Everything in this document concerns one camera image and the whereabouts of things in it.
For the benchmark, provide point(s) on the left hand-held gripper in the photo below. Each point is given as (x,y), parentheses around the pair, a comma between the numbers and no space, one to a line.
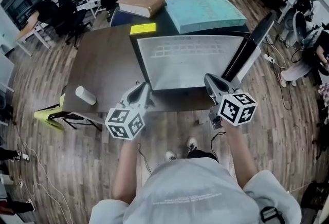
(125,121)

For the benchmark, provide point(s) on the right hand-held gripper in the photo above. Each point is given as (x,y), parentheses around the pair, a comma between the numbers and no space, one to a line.
(237,108)

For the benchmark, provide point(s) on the frosted glass shelf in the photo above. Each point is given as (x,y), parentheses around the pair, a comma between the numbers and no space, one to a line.
(187,66)

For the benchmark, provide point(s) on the person's right forearm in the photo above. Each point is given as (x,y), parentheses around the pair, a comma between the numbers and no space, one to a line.
(240,153)

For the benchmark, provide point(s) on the person's left forearm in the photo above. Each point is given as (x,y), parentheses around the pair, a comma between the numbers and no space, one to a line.
(127,169)

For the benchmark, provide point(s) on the yellow sticker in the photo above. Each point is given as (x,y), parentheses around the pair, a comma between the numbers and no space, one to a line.
(143,28)

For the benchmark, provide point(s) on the white cylinder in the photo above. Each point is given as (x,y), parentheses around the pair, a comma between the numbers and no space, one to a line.
(85,95)

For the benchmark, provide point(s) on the white power strip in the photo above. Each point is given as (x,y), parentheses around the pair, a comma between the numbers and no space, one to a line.
(269,58)

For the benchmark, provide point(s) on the thick teal book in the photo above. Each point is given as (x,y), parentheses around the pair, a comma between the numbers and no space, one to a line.
(203,11)

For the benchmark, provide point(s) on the person's right white shoe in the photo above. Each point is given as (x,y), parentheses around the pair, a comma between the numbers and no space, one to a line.
(192,144)

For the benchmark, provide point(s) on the person's white shoe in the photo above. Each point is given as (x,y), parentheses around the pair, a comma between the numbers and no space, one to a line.
(170,156)
(192,144)

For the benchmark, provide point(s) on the blue chair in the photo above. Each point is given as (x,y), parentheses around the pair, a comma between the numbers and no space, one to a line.
(118,17)

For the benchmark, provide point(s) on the person's left white shoe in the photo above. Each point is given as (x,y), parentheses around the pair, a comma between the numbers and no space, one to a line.
(170,156)

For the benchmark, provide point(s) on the person's black trousers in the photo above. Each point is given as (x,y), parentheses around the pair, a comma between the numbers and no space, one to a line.
(201,154)

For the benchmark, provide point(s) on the grey office chair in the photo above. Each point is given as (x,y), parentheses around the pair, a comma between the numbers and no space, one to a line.
(295,25)

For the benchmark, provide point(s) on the yellow-green stool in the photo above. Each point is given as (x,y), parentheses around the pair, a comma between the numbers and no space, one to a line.
(47,116)

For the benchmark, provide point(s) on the person's grey t-shirt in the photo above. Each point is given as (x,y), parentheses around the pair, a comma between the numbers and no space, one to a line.
(195,192)

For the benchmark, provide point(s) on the light wooden desk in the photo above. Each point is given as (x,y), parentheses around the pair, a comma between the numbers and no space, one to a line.
(30,30)

